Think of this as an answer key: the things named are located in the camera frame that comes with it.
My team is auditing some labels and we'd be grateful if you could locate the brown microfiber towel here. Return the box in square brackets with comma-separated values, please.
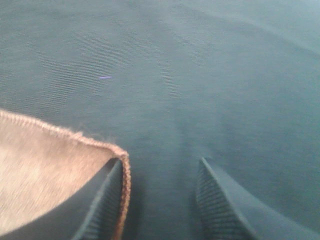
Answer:
[0, 110, 131, 240]

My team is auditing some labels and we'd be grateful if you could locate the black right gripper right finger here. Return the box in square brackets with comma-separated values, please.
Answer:
[196, 158, 320, 240]

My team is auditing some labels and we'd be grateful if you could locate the black table cloth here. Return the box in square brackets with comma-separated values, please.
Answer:
[0, 0, 320, 240]

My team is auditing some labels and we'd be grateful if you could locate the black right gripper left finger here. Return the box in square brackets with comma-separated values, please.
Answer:
[0, 158, 123, 240]

